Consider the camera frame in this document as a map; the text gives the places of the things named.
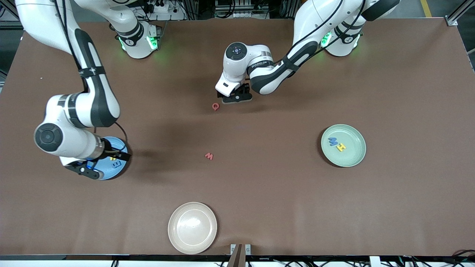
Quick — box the blue round plate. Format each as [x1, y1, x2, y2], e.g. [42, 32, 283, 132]
[98, 136, 129, 181]

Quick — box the dark equipment cabinet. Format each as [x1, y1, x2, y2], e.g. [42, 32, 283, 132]
[214, 0, 273, 19]

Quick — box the brown table cover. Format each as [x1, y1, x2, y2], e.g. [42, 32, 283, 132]
[0, 18, 475, 256]

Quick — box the beige round plate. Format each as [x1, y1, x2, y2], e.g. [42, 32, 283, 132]
[168, 202, 218, 255]

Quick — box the white power strip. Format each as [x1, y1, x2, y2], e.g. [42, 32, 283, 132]
[147, 0, 186, 21]

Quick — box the green round plate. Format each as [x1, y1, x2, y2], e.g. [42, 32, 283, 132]
[321, 124, 367, 168]

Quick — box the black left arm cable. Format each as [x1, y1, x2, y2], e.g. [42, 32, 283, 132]
[273, 0, 368, 67]

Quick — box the black table edge rail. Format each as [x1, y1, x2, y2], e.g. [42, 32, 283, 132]
[0, 254, 475, 267]

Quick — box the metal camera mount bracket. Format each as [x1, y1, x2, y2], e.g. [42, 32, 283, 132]
[227, 244, 252, 267]

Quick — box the aluminium frame post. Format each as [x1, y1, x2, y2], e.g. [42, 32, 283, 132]
[445, 0, 475, 27]
[0, 0, 23, 31]

